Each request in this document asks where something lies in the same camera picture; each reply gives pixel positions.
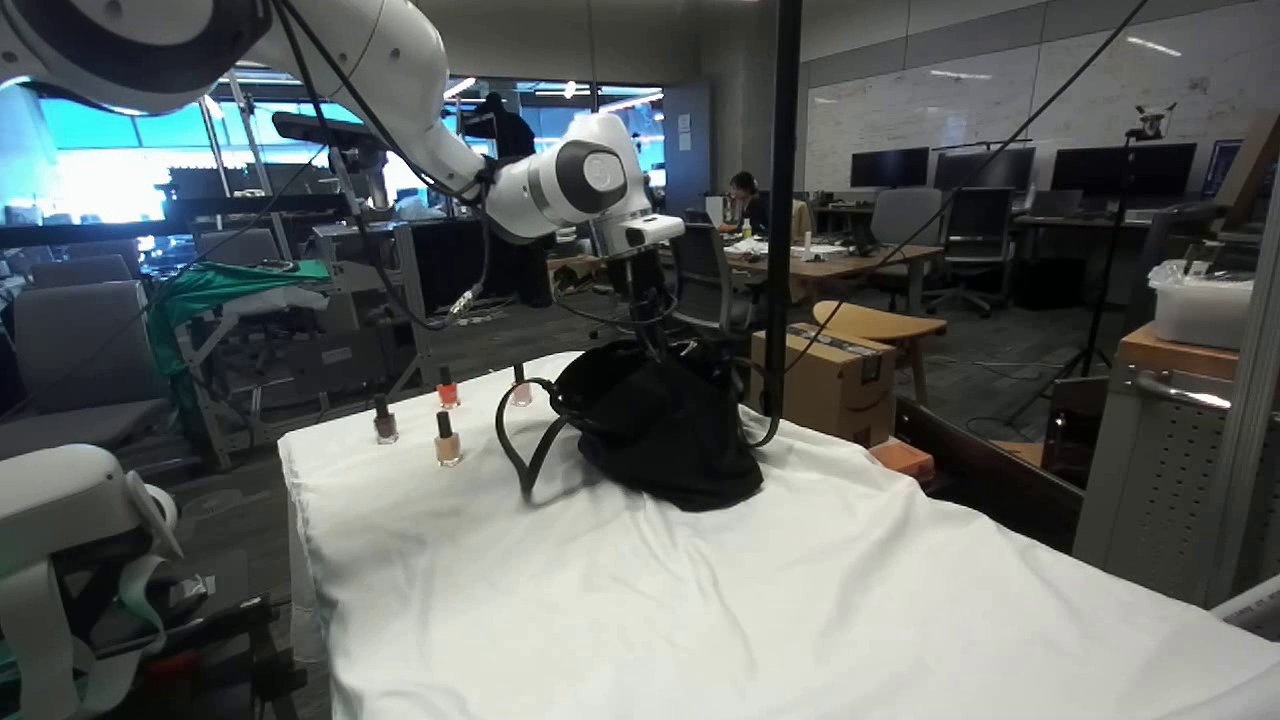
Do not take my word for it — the green cloth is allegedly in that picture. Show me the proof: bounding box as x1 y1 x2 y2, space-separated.
139 254 335 382

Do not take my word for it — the black coat on stand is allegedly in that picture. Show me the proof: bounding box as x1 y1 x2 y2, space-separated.
413 89 552 308

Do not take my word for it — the orange brown block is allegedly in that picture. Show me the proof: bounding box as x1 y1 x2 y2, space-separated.
870 435 939 484

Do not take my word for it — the black stereo camera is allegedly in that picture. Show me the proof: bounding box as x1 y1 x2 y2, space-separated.
268 107 391 152

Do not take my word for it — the black tripod stand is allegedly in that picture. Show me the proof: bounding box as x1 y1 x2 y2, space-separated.
998 99 1185 423

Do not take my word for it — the small wooden side table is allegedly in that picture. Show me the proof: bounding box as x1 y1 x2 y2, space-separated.
807 296 953 405

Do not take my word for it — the black computer monitor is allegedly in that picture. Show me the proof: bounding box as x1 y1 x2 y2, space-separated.
1049 141 1201 208
934 144 1042 201
847 144 934 192

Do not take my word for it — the grey office chair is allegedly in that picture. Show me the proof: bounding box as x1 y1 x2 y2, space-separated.
873 184 948 272

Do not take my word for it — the grey aluminium pole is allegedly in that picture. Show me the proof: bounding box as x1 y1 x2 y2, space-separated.
1201 155 1280 613

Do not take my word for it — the white plastic bin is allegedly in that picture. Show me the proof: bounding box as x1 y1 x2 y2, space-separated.
1150 254 1259 352

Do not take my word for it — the white table cloth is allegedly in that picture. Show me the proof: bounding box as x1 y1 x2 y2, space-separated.
272 348 1280 720

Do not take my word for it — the peach nail polish bottle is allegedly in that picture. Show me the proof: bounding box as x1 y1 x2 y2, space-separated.
433 408 467 471

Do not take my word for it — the grey cabinet with wooden top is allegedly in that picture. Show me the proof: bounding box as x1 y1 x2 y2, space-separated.
1071 316 1266 608

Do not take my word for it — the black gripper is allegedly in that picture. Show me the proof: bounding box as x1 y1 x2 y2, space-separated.
621 245 675 352

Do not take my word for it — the small cardboard box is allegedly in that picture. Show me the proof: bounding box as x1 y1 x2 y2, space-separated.
544 248 604 298

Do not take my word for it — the large cardboard box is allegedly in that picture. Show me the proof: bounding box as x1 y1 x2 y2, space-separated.
746 319 902 453

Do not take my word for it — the black office chair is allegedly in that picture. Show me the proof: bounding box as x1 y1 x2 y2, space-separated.
936 184 1022 319

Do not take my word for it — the grey equipment cart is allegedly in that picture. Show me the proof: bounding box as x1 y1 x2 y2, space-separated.
165 217 433 462

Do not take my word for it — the dark mesh office chair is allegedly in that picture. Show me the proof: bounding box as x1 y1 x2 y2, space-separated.
670 217 753 341

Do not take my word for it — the grey padded chair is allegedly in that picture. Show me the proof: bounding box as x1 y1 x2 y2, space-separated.
0 276 171 455

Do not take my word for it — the seated person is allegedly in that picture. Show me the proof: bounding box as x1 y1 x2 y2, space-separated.
718 168 769 248

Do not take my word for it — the black handbag with strap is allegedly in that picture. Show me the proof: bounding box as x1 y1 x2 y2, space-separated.
492 333 773 517

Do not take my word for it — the black metal pole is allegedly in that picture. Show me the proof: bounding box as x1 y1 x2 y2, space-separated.
758 0 807 423

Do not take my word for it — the dark brown wooden board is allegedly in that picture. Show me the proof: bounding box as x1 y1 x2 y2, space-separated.
893 394 1089 553

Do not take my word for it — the wooden office desk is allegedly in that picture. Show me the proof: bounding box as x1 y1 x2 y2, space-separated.
724 236 948 312

